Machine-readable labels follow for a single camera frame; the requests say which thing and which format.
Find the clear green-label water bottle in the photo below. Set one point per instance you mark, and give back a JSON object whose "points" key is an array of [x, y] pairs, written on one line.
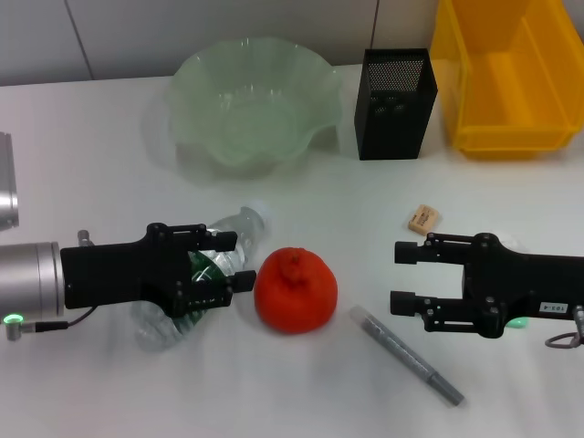
{"points": [[157, 328]]}

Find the tan eraser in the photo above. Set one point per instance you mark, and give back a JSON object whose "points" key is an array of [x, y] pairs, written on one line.
{"points": [[423, 220]]}

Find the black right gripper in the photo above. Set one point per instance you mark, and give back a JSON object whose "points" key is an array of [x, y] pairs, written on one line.
{"points": [[524, 287]]}

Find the black mesh pen holder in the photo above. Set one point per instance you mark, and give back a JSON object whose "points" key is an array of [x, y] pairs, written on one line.
{"points": [[392, 123]]}

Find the pale green wavy glass bowl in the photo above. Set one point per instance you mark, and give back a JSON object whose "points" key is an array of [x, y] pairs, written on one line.
{"points": [[255, 105]]}

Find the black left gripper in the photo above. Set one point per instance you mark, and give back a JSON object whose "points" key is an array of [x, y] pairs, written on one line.
{"points": [[109, 274]]}

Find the yellow plastic bin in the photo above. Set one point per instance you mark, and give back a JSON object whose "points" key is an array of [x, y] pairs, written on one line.
{"points": [[502, 91]]}

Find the orange fruit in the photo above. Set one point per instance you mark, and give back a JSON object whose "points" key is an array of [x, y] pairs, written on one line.
{"points": [[296, 292]]}

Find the grey marker pen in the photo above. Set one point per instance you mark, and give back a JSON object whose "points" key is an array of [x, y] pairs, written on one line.
{"points": [[401, 353]]}

